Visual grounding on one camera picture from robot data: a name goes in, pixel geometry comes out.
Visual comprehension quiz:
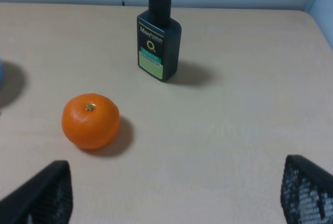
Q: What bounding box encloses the black lotion pump bottle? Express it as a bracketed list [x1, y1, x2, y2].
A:
[136, 0, 182, 82]

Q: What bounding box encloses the blue plastic bowl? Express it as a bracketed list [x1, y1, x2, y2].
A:
[0, 59, 4, 85]

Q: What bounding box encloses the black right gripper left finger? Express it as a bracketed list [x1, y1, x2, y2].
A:
[1, 160, 73, 223]

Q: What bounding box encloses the orange mandarin fruit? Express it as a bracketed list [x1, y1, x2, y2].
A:
[61, 93, 120, 150]

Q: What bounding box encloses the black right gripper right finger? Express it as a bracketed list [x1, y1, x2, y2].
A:
[280, 155, 332, 223]

